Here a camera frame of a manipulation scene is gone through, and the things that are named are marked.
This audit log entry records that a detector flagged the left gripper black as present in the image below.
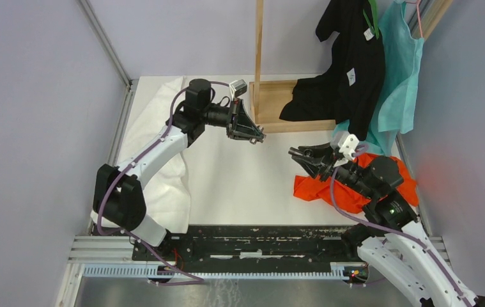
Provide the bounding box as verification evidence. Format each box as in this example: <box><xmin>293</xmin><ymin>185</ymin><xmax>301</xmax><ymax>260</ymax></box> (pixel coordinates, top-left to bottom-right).
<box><xmin>201</xmin><ymin>98</ymin><xmax>263</xmax><ymax>142</ymax></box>

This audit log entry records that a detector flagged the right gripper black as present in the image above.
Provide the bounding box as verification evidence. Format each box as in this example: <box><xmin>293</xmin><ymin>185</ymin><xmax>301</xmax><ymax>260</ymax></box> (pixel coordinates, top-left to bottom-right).
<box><xmin>292</xmin><ymin>139</ymin><xmax>378</xmax><ymax>199</ymax></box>

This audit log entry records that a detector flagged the small silver tee fitting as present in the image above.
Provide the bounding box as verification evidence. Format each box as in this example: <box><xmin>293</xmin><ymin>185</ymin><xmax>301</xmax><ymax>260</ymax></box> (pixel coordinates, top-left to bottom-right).
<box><xmin>249</xmin><ymin>133</ymin><xmax>266</xmax><ymax>145</ymax></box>

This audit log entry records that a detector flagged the dark metal faucet body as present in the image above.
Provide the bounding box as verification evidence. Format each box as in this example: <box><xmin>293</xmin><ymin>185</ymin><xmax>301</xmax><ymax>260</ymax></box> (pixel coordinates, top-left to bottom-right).
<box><xmin>288</xmin><ymin>146</ymin><xmax>314</xmax><ymax>161</ymax></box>

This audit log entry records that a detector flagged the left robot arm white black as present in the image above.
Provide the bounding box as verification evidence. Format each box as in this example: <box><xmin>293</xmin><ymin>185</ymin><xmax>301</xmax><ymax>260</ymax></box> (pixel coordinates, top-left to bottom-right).
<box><xmin>93</xmin><ymin>79</ymin><xmax>266</xmax><ymax>260</ymax></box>

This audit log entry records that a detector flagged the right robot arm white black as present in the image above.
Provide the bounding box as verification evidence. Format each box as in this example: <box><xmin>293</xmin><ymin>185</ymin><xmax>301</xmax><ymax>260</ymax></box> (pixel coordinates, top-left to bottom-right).
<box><xmin>289</xmin><ymin>143</ymin><xmax>485</xmax><ymax>306</ymax></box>

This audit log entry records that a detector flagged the wooden clothes rack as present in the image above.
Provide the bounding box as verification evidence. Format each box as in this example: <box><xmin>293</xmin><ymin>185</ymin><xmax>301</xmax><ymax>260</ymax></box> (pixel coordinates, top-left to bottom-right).
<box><xmin>250</xmin><ymin>1</ymin><xmax>335</xmax><ymax>133</ymax></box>

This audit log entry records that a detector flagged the orange cloth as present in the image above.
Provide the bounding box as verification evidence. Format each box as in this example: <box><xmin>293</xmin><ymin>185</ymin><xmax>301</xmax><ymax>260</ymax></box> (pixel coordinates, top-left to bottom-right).
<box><xmin>293</xmin><ymin>157</ymin><xmax>419</xmax><ymax>214</ymax></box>

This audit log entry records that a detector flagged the black t-shirt hanging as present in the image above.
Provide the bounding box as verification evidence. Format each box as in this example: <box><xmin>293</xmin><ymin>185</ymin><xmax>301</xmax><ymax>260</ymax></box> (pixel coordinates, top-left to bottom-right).
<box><xmin>279</xmin><ymin>1</ymin><xmax>386</xmax><ymax>141</ymax></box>

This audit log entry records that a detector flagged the teal garment hanging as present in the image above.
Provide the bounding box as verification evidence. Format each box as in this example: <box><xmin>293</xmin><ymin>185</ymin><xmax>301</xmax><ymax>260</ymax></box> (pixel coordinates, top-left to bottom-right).
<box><xmin>333</xmin><ymin>1</ymin><xmax>424</xmax><ymax>155</ymax></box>

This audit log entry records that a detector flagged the white towel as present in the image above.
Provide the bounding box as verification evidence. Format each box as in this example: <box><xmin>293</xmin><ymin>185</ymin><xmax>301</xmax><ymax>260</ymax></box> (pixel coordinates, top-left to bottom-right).
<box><xmin>90</xmin><ymin>76</ymin><xmax>208</xmax><ymax>234</ymax></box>

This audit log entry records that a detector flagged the green hanger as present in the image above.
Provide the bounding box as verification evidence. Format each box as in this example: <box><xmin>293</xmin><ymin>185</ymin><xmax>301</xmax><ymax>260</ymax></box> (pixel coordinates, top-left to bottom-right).
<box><xmin>362</xmin><ymin>0</ymin><xmax>380</xmax><ymax>41</ymax></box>

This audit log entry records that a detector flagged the pink hanger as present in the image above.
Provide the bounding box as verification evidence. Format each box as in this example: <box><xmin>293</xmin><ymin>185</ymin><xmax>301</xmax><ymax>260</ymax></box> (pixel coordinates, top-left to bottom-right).
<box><xmin>406</xmin><ymin>0</ymin><xmax>424</xmax><ymax>38</ymax></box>

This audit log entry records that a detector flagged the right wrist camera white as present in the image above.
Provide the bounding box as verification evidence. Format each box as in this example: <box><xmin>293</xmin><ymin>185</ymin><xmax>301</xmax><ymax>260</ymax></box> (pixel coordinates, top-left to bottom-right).
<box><xmin>330</xmin><ymin>130</ymin><xmax>359</xmax><ymax>168</ymax></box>

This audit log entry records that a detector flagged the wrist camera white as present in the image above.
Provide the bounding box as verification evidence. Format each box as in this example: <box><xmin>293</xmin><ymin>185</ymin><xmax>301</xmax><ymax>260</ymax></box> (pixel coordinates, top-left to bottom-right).
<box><xmin>330</xmin><ymin>130</ymin><xmax>359</xmax><ymax>168</ymax></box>
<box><xmin>229</xmin><ymin>79</ymin><xmax>248</xmax><ymax>99</ymax></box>

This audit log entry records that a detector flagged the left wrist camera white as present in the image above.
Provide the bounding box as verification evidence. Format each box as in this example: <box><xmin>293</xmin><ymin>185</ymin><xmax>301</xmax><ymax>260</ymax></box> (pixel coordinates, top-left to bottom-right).
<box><xmin>229</xmin><ymin>79</ymin><xmax>248</xmax><ymax>99</ymax></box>

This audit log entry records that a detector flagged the white cable duct strip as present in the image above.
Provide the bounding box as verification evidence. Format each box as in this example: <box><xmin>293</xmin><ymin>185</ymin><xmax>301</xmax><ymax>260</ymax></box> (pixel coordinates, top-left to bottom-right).
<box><xmin>82</xmin><ymin>264</ymin><xmax>349</xmax><ymax>281</ymax></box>

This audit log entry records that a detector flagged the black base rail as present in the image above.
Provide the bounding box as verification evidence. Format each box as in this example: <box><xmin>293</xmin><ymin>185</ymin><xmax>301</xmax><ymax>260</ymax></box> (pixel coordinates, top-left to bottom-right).
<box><xmin>155</xmin><ymin>225</ymin><xmax>369</xmax><ymax>278</ymax></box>

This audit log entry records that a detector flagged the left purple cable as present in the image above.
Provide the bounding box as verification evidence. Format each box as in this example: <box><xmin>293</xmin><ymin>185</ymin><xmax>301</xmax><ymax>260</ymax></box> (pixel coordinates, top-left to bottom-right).
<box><xmin>96</xmin><ymin>81</ymin><xmax>231</xmax><ymax>284</ymax></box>

